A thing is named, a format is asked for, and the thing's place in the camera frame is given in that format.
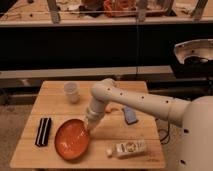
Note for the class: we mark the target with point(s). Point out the orange object on shelf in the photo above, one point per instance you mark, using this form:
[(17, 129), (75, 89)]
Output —
[(119, 8)]

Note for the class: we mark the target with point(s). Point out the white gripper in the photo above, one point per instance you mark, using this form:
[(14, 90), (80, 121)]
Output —
[(92, 119)]

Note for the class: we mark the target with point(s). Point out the black rectangular box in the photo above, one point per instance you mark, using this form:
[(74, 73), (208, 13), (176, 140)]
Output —
[(43, 132)]

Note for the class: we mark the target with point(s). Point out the wooden table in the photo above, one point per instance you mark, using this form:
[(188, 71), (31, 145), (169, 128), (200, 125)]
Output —
[(51, 102)]

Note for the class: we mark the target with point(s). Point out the white machine with black base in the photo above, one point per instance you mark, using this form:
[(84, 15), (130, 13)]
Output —
[(193, 59)]

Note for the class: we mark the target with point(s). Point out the white plastic bottle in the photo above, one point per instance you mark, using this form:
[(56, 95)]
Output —
[(127, 149)]

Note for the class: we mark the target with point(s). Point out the blue sponge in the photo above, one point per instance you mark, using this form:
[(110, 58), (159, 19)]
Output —
[(129, 115)]

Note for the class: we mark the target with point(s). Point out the white plastic cup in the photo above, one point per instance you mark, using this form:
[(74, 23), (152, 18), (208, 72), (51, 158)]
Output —
[(71, 92)]

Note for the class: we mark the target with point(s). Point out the orange ceramic bowl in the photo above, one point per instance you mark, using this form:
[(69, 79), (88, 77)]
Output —
[(71, 139)]

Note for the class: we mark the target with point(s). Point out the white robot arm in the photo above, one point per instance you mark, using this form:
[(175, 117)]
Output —
[(194, 117)]

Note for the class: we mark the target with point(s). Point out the small orange object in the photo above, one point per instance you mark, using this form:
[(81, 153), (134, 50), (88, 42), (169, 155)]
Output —
[(110, 109)]

